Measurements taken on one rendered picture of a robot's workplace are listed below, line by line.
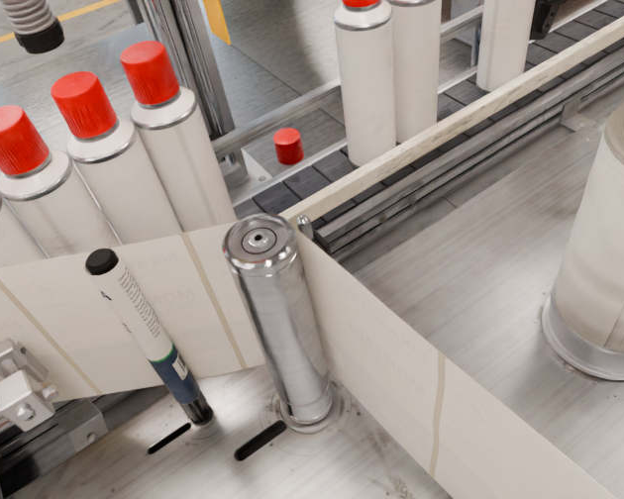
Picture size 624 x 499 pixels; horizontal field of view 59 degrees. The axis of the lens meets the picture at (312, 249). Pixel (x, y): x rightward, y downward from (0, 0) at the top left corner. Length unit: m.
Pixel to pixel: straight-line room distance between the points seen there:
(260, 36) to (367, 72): 0.49
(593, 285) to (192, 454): 0.30
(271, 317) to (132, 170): 0.18
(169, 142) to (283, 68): 0.47
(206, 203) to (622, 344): 0.33
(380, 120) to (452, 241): 0.14
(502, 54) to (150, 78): 0.39
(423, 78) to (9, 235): 0.38
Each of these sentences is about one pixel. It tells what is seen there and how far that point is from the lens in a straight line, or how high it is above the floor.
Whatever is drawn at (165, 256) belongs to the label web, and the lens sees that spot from 0.31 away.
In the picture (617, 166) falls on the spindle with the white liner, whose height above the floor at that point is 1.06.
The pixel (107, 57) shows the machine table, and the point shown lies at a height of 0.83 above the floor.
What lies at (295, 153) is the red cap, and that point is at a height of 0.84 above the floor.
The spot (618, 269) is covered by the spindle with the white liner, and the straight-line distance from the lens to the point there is 0.37.
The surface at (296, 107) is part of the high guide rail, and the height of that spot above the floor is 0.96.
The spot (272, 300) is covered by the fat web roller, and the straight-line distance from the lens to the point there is 0.28.
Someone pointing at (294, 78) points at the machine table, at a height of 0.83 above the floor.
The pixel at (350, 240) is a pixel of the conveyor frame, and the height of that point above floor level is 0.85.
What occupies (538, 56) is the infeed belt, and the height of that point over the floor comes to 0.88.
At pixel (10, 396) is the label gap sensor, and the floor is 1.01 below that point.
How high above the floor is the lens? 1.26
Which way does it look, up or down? 48 degrees down
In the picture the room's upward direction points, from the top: 12 degrees counter-clockwise
